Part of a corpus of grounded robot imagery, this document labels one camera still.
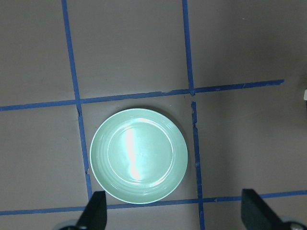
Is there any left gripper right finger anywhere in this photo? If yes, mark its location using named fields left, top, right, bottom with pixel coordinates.
left=241, top=189, right=288, bottom=230

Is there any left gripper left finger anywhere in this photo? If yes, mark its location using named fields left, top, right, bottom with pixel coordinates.
left=75, top=191, right=107, bottom=230

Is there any white rice cooker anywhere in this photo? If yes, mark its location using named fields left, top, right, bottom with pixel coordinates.
left=303, top=89, right=307, bottom=101

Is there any green plate near left arm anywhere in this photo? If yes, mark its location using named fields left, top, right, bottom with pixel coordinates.
left=90, top=108, right=188, bottom=204

